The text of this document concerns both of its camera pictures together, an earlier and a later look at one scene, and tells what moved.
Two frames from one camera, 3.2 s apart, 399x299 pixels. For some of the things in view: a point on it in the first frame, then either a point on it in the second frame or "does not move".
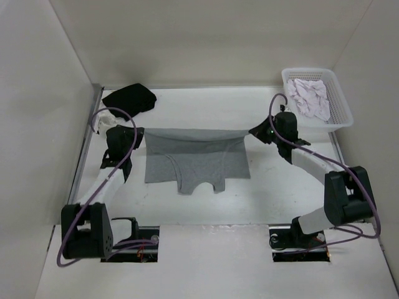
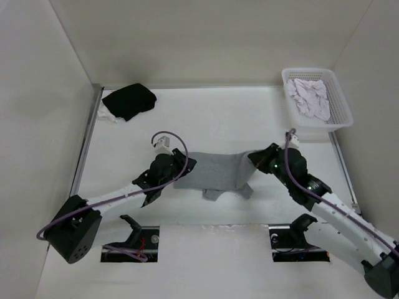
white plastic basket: (316, 96) does not move
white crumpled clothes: (311, 96) does not move
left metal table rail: (96, 93) does not move
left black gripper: (131, 132) -> (184, 167)
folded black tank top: (134, 98) does not move
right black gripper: (259, 131) -> (260, 159)
